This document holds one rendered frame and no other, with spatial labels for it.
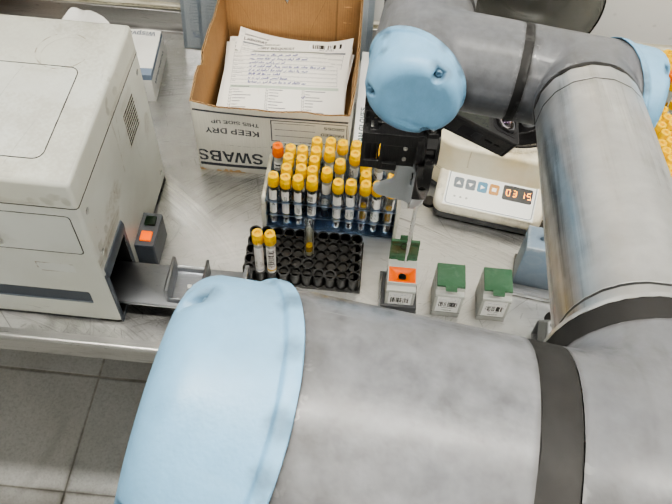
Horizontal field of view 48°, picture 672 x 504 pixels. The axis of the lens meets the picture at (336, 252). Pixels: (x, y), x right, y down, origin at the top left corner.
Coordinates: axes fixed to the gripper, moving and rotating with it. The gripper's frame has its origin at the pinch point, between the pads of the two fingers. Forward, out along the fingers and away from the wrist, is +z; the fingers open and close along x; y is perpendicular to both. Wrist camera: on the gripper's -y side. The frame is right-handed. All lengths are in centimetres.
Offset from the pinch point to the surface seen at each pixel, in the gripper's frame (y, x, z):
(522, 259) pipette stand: -16.9, -4.8, 17.3
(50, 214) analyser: 41.8, 7.0, 0.2
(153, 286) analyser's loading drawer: 34.1, 3.2, 20.4
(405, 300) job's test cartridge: -0.9, 2.2, 19.7
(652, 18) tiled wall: -42, -56, 14
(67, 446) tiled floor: 72, -4, 112
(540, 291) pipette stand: -20.9, -3.8, 23.4
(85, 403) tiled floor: 71, -15, 112
